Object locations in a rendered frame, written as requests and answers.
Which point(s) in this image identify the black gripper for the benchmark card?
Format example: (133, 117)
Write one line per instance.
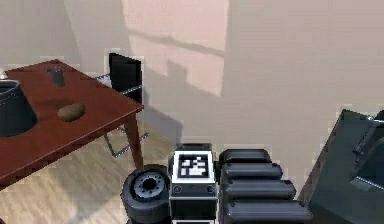
(146, 191)

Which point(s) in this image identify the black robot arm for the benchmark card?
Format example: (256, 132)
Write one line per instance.
(253, 190)

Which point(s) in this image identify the red-brown wooden table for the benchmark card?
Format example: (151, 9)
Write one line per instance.
(66, 130)

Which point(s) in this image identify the brown potato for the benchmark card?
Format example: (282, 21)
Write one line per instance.
(71, 112)

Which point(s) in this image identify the dark grey cup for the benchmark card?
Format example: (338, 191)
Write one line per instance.
(56, 76)

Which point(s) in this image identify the black lamp shade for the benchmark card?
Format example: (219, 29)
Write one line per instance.
(13, 110)

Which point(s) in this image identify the black metal-frame chair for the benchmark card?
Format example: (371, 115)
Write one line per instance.
(125, 75)

